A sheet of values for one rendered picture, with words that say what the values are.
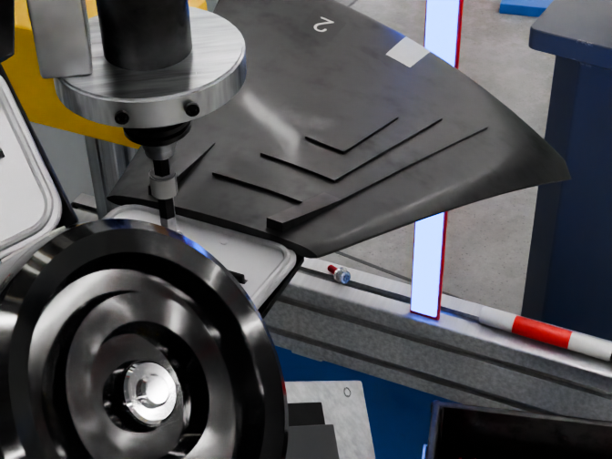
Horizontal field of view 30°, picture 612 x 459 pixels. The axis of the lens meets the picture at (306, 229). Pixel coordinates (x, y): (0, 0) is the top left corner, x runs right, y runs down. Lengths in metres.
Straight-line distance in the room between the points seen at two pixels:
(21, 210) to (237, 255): 0.11
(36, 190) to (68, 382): 0.08
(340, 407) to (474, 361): 0.30
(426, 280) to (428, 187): 0.35
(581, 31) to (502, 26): 2.11
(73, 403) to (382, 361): 0.65
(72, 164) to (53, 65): 1.33
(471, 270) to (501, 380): 1.38
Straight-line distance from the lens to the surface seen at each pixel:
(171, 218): 0.46
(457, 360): 0.94
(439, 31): 0.77
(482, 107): 0.65
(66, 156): 1.72
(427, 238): 0.87
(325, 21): 0.66
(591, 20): 1.06
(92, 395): 0.37
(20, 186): 0.41
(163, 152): 0.44
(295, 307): 0.97
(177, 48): 0.41
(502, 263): 2.33
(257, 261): 0.48
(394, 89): 0.62
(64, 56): 0.40
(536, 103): 2.83
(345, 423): 0.65
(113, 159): 0.98
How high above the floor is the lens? 1.49
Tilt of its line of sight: 39 degrees down
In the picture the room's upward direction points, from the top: 1 degrees counter-clockwise
